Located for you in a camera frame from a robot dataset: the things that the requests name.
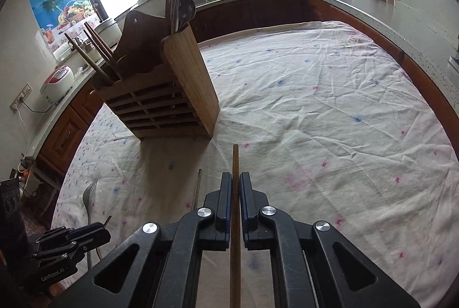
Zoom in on steel fork left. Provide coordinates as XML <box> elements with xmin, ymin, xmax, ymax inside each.
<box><xmin>82</xmin><ymin>181</ymin><xmax>97</xmax><ymax>271</ymax></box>

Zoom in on wooden chopsticks in holder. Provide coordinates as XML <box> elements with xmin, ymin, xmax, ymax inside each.
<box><xmin>64</xmin><ymin>20</ymin><xmax>122</xmax><ymax>84</ymax></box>

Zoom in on wooden utensil holder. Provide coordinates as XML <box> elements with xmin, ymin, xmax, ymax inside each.
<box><xmin>92</xmin><ymin>10</ymin><xmax>219</xmax><ymax>139</ymax></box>

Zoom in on brown patterned chopstick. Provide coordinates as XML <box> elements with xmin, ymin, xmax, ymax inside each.
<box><xmin>229</xmin><ymin>144</ymin><xmax>241</xmax><ymax>308</ymax></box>

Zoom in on white electric pot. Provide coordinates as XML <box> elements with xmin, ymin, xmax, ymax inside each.
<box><xmin>94</xmin><ymin>18</ymin><xmax>122</xmax><ymax>48</ymax></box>

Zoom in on metal ladle in holder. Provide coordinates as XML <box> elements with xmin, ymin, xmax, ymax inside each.
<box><xmin>178</xmin><ymin>0</ymin><xmax>196</xmax><ymax>31</ymax></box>

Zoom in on floral white tablecloth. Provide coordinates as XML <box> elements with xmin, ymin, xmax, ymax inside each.
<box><xmin>52</xmin><ymin>22</ymin><xmax>458</xmax><ymax>307</ymax></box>

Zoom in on white rice cooker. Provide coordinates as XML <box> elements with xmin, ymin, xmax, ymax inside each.
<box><xmin>40</xmin><ymin>65</ymin><xmax>75</xmax><ymax>104</ymax></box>

